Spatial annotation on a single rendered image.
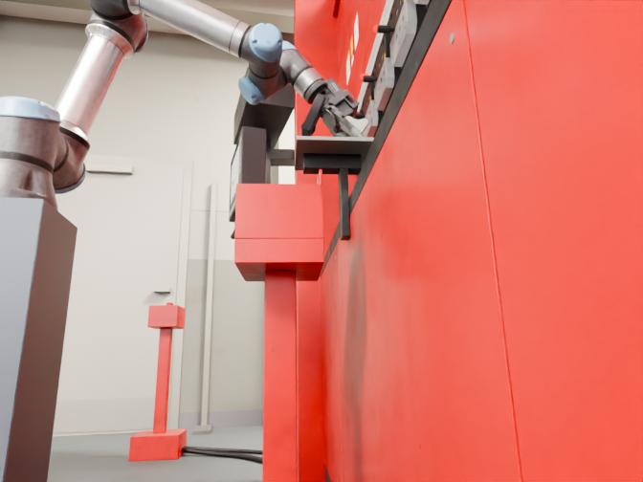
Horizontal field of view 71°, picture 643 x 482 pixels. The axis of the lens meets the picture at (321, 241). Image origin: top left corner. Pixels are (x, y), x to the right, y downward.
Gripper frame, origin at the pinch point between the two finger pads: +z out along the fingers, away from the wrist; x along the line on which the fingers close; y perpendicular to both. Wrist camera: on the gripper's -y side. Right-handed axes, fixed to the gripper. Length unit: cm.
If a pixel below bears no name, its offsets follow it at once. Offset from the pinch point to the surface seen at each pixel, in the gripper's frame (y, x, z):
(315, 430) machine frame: -55, 85, 58
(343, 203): -14.0, -2.4, 8.8
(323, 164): -10.9, -2.3, -2.0
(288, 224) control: -33.0, -26.4, 9.5
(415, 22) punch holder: 17.6, -25.6, -8.2
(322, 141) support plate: -9.7, -8.8, -4.8
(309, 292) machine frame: -21, 85, 15
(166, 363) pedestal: -96, 163, -11
